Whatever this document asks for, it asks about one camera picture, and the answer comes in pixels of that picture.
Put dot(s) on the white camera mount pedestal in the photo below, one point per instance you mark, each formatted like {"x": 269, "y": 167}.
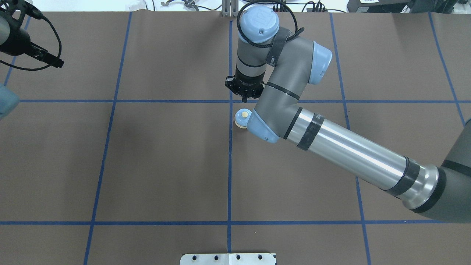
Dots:
{"x": 229, "y": 259}

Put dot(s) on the blue desk bell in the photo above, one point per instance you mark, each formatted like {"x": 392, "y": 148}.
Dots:
{"x": 241, "y": 118}

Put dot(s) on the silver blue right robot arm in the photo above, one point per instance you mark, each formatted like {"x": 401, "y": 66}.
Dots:
{"x": 274, "y": 65}

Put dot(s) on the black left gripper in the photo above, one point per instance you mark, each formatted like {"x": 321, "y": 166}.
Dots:
{"x": 15, "y": 39}

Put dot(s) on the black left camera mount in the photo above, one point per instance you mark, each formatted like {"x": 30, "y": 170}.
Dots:
{"x": 14, "y": 11}

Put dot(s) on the grey aluminium post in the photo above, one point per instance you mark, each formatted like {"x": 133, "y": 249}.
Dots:
{"x": 230, "y": 8}

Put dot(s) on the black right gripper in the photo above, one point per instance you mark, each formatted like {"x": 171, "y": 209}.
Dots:
{"x": 249, "y": 82}

